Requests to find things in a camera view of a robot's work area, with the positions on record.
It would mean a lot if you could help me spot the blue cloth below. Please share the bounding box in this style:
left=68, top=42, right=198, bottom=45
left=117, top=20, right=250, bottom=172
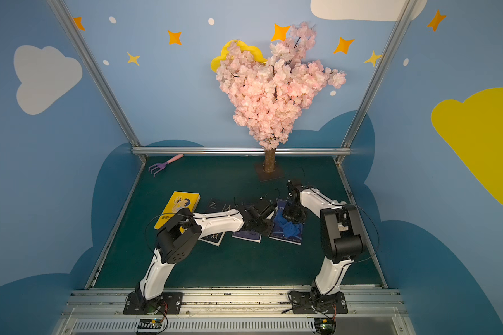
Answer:
left=272, top=212, right=302, bottom=238

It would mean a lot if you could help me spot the blue Little Prince book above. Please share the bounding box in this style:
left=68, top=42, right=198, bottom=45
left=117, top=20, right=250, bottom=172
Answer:
left=270, top=199, right=304, bottom=245

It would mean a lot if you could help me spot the purple book yellow label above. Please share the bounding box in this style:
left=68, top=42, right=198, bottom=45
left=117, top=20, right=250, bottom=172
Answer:
left=232, top=205, right=262, bottom=243

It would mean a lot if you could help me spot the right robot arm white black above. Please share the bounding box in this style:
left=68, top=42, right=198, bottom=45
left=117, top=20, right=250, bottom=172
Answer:
left=283, top=180, right=366, bottom=297

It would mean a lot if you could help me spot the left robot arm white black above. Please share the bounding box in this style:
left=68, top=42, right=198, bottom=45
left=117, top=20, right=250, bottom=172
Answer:
left=135, top=199, right=275, bottom=304

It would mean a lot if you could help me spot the black book yellow title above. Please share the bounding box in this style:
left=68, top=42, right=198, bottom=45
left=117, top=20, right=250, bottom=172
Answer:
left=200, top=198, right=232, bottom=247

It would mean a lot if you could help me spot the purple pink toy rake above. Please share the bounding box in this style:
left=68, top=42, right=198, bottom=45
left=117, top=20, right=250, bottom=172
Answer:
left=148, top=154, right=184, bottom=177

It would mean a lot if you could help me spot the pink blossom artificial tree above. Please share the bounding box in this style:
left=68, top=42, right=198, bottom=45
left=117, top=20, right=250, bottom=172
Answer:
left=211, top=22, right=346, bottom=181

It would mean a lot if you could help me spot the right circuit board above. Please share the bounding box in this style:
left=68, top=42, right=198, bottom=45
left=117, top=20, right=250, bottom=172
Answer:
left=314, top=318, right=336, bottom=335

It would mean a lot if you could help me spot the circuit board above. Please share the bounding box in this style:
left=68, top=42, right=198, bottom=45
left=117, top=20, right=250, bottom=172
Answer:
left=314, top=318, right=336, bottom=335
left=135, top=318, right=163, bottom=334

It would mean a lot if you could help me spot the left circuit board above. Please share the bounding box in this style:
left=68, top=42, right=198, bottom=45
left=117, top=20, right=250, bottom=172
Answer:
left=135, top=318, right=163, bottom=334

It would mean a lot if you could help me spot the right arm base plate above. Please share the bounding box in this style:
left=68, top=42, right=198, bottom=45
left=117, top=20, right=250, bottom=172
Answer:
left=288, top=290, right=349, bottom=315

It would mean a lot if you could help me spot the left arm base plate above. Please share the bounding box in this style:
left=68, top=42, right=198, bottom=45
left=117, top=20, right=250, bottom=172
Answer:
left=123, top=290, right=183, bottom=315

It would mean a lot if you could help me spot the aluminium rail front frame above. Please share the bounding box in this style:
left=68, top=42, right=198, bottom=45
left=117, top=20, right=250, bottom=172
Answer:
left=53, top=285, right=416, bottom=334

